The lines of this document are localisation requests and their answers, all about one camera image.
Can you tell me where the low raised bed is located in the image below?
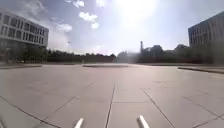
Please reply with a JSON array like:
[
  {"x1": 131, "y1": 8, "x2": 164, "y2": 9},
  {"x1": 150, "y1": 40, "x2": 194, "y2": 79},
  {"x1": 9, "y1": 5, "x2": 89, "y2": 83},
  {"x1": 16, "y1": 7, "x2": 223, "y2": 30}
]
[
  {"x1": 0, "y1": 63, "x2": 43, "y2": 70},
  {"x1": 82, "y1": 64, "x2": 130, "y2": 69}
]

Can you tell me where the grey concrete slab pavement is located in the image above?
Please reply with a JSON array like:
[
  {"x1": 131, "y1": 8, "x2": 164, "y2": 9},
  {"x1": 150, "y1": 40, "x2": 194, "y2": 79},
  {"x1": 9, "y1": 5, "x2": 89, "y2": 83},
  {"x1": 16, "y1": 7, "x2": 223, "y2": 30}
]
[{"x1": 0, "y1": 63, "x2": 224, "y2": 128}]

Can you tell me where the row of trees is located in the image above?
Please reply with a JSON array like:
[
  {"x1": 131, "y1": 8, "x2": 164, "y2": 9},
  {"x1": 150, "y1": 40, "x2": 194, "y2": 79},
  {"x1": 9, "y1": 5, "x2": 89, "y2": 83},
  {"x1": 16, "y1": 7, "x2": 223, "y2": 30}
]
[
  {"x1": 116, "y1": 43, "x2": 224, "y2": 65},
  {"x1": 44, "y1": 49, "x2": 118, "y2": 64}
]

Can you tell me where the distant tower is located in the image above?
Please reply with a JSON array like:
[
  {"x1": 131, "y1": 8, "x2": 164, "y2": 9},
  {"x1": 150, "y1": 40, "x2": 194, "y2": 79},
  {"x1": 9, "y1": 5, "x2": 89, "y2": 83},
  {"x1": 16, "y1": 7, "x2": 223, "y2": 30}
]
[{"x1": 139, "y1": 40, "x2": 144, "y2": 54}]

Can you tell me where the robot's own part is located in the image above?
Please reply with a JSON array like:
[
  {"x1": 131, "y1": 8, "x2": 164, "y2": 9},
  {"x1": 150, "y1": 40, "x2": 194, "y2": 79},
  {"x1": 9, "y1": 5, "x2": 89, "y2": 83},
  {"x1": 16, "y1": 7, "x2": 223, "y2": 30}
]
[
  {"x1": 137, "y1": 115, "x2": 151, "y2": 128},
  {"x1": 73, "y1": 117, "x2": 85, "y2": 128}
]

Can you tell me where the group of trees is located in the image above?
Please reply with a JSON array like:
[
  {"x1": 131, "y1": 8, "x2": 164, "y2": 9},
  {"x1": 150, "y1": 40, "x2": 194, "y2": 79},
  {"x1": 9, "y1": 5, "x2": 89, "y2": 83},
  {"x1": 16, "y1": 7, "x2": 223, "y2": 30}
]
[{"x1": 0, "y1": 43, "x2": 48, "y2": 64}]

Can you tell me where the white building with dark windows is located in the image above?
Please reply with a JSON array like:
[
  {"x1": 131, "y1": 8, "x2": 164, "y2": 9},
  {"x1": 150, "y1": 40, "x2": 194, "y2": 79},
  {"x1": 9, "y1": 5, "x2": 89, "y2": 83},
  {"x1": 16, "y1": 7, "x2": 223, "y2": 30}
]
[{"x1": 0, "y1": 9, "x2": 50, "y2": 51}]

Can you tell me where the dark grey building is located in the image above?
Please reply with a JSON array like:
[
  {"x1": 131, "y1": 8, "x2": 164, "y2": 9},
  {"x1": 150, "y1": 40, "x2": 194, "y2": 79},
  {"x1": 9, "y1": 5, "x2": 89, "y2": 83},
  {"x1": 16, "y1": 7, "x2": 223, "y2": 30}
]
[{"x1": 187, "y1": 10, "x2": 224, "y2": 49}]

